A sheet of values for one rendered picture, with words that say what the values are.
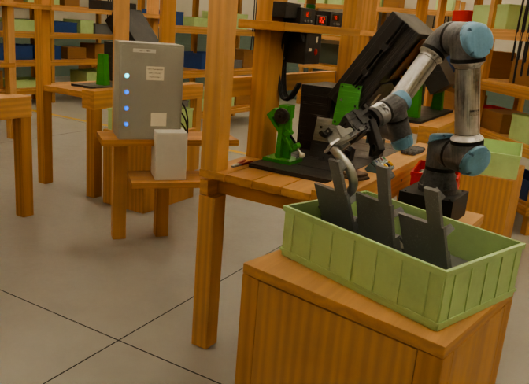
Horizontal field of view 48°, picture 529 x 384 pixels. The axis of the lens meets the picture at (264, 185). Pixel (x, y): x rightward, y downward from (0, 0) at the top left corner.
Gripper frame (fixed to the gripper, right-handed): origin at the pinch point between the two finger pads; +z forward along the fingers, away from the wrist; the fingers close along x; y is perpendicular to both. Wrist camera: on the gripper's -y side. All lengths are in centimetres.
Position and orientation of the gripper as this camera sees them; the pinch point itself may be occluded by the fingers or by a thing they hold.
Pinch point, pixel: (335, 149)
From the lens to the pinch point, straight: 185.8
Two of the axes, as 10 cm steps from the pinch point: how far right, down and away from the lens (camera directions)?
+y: -6.0, -7.7, 1.9
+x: 2.6, -4.2, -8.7
